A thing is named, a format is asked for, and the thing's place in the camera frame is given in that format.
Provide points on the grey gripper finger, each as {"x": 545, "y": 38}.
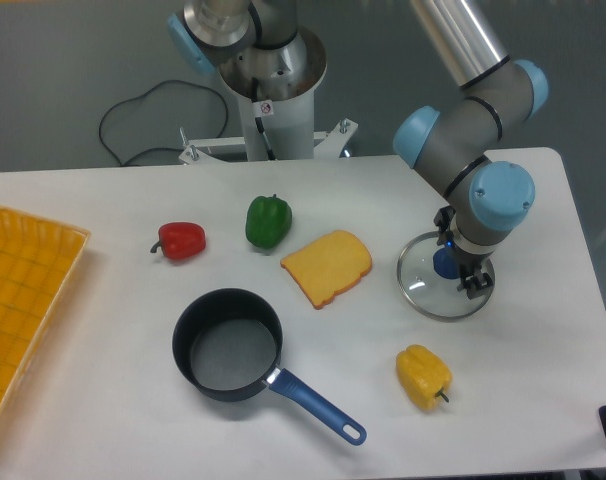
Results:
{"x": 480, "y": 284}

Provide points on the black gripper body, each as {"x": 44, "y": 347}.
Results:
{"x": 470, "y": 257}

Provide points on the glass lid blue knob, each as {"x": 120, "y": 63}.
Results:
{"x": 429, "y": 280}

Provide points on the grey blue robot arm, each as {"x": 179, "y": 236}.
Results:
{"x": 484, "y": 200}

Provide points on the yellow bell pepper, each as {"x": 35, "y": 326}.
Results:
{"x": 424, "y": 377}

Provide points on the toy toast slice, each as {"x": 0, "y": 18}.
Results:
{"x": 328, "y": 266}

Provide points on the green bell pepper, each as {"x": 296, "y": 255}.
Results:
{"x": 268, "y": 221}

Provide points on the red bell pepper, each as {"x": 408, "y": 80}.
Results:
{"x": 180, "y": 240}

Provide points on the yellow plastic basket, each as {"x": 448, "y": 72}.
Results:
{"x": 37, "y": 259}

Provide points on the black saucepan blue handle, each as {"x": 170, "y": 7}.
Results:
{"x": 228, "y": 345}

